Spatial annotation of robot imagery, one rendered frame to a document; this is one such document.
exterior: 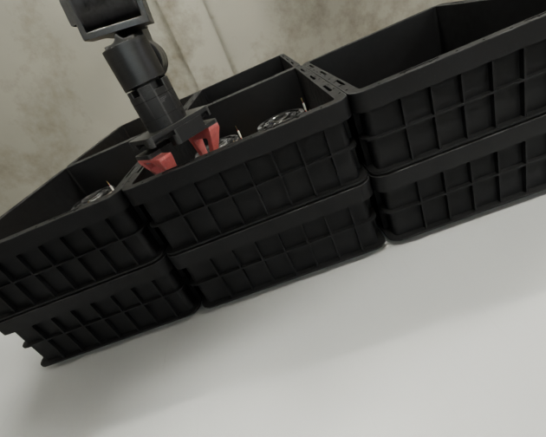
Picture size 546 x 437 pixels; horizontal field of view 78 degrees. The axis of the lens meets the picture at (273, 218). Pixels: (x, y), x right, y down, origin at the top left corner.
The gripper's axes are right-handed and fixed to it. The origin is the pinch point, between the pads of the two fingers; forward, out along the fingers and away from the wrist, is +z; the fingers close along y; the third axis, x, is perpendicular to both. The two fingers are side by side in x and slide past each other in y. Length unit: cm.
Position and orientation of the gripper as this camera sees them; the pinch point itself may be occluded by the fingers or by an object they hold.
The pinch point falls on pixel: (199, 180)
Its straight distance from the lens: 51.8
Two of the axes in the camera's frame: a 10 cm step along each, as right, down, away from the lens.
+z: 3.7, 8.0, 4.6
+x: 6.9, 1.0, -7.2
